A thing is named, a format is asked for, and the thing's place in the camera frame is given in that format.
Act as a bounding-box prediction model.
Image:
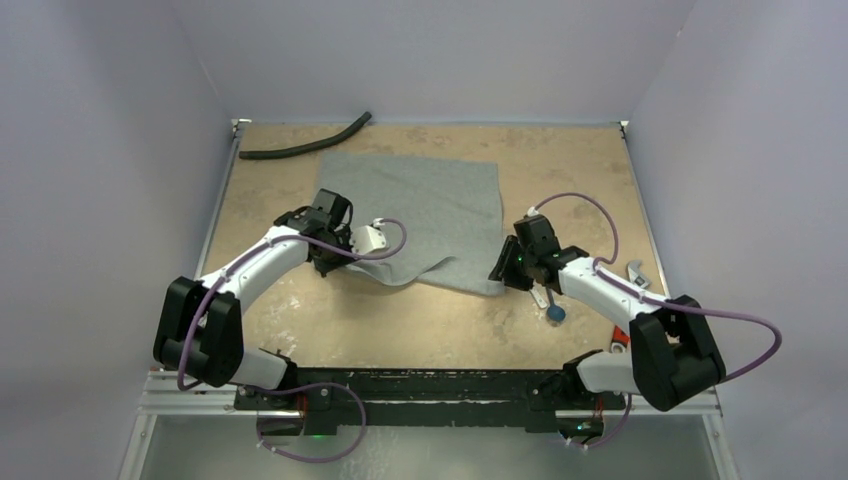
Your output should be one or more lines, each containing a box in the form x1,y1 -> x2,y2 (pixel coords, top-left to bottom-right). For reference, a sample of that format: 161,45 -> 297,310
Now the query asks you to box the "grey cloth napkin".
317,152 -> 505,297

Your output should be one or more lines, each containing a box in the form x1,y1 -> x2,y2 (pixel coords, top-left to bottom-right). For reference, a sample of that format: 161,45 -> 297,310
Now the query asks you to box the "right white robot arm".
489,215 -> 727,411

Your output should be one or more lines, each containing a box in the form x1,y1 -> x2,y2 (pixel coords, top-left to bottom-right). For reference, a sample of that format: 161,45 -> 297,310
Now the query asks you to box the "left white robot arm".
153,189 -> 353,409

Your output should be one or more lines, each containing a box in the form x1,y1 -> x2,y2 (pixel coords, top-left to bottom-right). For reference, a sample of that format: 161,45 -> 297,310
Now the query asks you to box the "black foam tube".
238,111 -> 373,162

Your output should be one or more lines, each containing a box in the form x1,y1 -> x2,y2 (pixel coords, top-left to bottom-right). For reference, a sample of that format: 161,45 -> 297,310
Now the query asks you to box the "red adjustable wrench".
610,259 -> 653,354

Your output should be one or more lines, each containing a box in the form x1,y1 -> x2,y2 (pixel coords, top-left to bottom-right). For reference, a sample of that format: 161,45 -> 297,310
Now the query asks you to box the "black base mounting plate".
234,367 -> 625,436

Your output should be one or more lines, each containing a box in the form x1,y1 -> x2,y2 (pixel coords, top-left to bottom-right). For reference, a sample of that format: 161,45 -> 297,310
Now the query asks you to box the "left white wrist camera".
350,225 -> 389,256

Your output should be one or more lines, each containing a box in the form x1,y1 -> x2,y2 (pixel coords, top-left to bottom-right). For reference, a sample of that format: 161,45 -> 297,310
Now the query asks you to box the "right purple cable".
529,192 -> 783,452

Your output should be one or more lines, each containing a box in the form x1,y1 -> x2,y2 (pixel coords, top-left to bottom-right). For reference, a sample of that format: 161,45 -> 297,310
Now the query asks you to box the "purple cable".
529,192 -> 783,452
176,218 -> 409,463

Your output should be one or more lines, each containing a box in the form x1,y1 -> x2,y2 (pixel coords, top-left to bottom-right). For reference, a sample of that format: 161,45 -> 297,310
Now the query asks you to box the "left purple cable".
176,218 -> 409,463

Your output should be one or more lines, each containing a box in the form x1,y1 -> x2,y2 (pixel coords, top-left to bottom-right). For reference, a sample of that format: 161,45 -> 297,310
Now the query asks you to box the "aluminium frame rail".
138,370 -> 722,419

